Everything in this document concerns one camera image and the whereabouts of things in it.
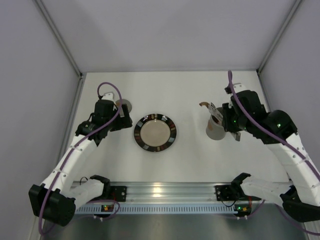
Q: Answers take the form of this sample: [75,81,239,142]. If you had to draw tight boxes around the grey container lid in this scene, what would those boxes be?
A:
[115,99,132,113]

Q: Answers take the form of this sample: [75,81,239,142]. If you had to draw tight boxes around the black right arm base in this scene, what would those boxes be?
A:
[214,184,240,202]

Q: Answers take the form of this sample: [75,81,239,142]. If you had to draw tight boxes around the metal serving tongs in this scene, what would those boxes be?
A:
[207,101,242,142]

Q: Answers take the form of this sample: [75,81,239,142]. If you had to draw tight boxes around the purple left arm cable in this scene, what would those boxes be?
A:
[38,82,123,236]

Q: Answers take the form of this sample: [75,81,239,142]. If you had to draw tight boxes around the right aluminium frame post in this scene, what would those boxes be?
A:
[256,0,305,76]

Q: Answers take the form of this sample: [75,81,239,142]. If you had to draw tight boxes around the brown cooked shrimp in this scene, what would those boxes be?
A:
[199,101,210,109]

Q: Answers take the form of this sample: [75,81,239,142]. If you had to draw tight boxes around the aluminium mounting rail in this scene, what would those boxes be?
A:
[69,181,311,204]

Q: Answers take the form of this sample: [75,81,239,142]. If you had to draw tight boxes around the aluminium frame post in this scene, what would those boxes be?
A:
[256,0,305,76]
[32,0,83,79]

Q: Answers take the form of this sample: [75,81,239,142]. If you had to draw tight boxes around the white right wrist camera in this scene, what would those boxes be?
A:
[224,83,249,95]

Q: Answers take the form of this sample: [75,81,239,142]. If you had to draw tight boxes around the black patterned round plate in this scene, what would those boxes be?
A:
[133,113,178,153]

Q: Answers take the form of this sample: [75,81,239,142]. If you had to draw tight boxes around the slotted grey cable duct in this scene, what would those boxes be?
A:
[75,203,241,215]

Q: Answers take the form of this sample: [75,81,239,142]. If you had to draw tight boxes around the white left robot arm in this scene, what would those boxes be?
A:
[28,99,133,227]

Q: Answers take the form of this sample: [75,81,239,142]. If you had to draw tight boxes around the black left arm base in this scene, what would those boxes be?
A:
[107,185,127,202]

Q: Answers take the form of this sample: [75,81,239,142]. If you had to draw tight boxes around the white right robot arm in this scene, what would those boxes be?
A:
[222,90,320,223]

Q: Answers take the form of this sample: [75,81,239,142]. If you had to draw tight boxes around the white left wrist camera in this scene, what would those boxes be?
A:
[98,92,114,102]

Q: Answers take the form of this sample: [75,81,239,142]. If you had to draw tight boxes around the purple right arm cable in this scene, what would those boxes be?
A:
[227,69,320,236]

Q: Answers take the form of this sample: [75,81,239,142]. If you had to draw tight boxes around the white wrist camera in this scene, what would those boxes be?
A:
[98,92,114,102]
[224,83,249,95]

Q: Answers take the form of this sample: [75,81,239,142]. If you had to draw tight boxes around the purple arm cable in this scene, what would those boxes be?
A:
[38,82,123,236]
[227,69,320,236]

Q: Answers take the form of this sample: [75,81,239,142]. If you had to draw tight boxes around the left aluminium frame post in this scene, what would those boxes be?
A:
[32,0,83,79]

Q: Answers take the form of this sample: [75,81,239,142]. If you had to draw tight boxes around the grey cylindrical lunch container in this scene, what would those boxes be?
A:
[205,107,226,141]

